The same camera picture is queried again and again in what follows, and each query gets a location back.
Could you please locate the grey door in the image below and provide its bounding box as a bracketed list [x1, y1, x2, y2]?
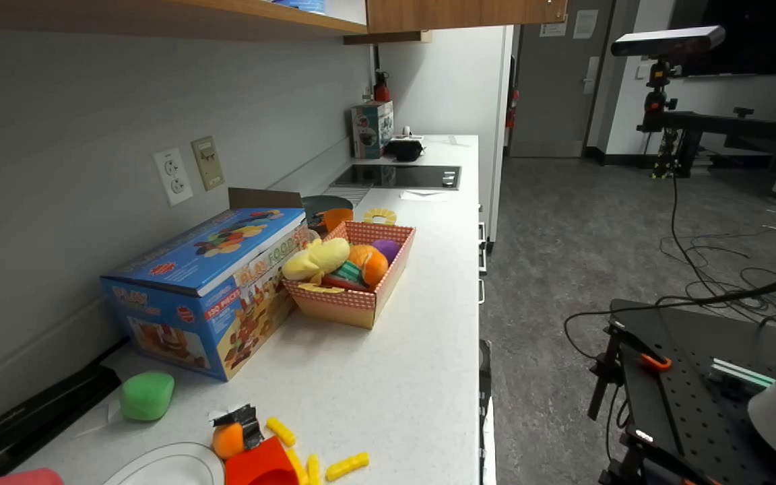
[507, 0, 620, 162]

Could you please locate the wooden cabinet door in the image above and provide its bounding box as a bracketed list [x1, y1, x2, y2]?
[364, 0, 570, 36]

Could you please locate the purple toy fruit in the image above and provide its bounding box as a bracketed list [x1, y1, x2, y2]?
[368, 235, 404, 263]

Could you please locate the beige bowl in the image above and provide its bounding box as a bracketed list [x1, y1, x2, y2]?
[360, 204, 400, 230]

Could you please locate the toy orange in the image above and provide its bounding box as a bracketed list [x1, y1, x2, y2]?
[346, 243, 392, 290]

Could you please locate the green toy vegetable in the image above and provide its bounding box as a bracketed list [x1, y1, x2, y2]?
[332, 258, 365, 285]

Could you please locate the red toy fruit slice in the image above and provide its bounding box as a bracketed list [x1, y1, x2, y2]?
[317, 269, 371, 296]

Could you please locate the steel sink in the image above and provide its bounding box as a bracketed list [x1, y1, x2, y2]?
[328, 162, 464, 195]

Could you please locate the yellow toy banana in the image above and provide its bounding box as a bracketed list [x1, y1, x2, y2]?
[279, 235, 353, 285]

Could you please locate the black pot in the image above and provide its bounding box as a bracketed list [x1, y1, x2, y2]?
[379, 131, 427, 164]

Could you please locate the green white box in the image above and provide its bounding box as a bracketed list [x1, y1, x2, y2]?
[346, 96, 399, 162]

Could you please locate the red bottle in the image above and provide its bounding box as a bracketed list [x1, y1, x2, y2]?
[368, 69, 392, 104]

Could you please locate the white refrigerator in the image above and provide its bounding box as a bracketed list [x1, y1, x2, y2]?
[373, 22, 516, 249]

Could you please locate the black GE dishwasher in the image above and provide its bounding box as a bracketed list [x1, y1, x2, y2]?
[477, 334, 500, 485]

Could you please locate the blue toy food box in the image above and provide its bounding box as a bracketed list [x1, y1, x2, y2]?
[100, 187, 320, 385]

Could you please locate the yellow toy fry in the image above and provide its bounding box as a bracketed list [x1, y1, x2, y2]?
[298, 453, 326, 485]
[260, 413, 302, 451]
[320, 451, 373, 485]

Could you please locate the small black toy piece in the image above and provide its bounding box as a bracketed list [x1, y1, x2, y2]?
[209, 402, 264, 441]

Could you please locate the white tub blue label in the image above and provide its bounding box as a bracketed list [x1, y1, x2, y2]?
[267, 0, 368, 28]

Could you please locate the orange toy food piece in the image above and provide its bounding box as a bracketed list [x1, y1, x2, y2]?
[209, 421, 248, 463]

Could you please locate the white paper notice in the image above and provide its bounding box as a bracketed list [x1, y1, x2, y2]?
[570, 5, 602, 41]
[536, 18, 570, 41]

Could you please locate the green round toy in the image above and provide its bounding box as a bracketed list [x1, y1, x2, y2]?
[116, 370, 178, 426]

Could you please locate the orange black bar clamp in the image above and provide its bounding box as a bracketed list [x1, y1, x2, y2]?
[584, 321, 675, 426]

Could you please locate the white round plate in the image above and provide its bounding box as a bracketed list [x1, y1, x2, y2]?
[103, 440, 229, 485]

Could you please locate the black perforated robot table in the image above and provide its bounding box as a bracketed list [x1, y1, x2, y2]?
[602, 296, 776, 485]

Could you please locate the pink cloth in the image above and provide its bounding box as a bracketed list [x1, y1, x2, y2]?
[0, 466, 68, 485]

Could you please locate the beige switch plate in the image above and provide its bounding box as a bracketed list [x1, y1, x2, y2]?
[189, 131, 229, 195]

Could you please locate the white wall outlet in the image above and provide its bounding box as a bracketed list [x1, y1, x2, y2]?
[150, 145, 197, 210]

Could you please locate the thin black floor cable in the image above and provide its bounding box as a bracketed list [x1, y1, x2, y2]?
[664, 169, 776, 321]

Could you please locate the thick black cable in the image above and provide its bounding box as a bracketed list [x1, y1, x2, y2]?
[555, 261, 776, 362]

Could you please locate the black stereo camera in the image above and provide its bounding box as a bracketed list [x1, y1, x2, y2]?
[608, 22, 730, 63]

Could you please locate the black camera boom stand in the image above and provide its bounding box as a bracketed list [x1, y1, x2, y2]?
[632, 55, 776, 180]

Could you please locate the black wall screen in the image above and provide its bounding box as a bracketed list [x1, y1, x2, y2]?
[668, 0, 776, 82]

